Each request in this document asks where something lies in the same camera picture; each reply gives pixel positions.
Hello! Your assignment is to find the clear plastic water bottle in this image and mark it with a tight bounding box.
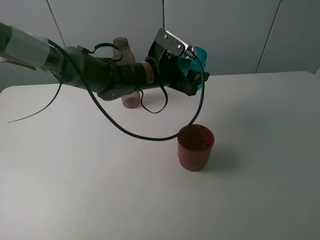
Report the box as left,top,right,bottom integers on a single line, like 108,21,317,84
112,37,141,109

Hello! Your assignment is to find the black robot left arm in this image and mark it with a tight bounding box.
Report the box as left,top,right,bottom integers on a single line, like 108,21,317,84
0,23,210,101

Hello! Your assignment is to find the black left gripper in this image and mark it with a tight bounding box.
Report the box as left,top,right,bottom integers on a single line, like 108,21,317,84
145,41,210,97

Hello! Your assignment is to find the red plastic cup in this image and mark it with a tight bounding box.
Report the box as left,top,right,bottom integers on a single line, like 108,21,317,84
177,124,215,172

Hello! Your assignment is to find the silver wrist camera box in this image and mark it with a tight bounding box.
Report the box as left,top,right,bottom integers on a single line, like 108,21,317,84
154,28,198,58

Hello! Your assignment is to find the black camera cable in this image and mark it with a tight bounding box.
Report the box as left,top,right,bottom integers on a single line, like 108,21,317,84
7,38,206,141

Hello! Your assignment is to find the teal translucent plastic cup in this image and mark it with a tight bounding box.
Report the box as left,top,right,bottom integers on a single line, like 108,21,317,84
177,46,207,90

